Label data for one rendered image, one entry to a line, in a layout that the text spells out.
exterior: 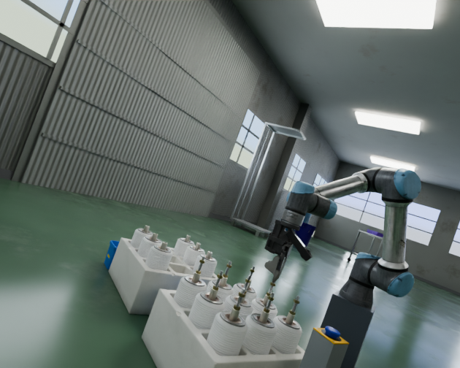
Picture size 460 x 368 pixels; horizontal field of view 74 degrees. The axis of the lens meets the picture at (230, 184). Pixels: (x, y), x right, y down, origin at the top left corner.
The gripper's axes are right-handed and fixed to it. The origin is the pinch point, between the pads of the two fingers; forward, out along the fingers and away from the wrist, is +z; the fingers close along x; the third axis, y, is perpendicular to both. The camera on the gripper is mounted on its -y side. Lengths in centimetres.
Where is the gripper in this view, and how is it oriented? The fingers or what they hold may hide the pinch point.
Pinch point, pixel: (276, 279)
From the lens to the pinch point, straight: 114.4
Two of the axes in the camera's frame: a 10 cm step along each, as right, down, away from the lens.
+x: -3.3, -1.4, -9.3
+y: -8.8, -3.2, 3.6
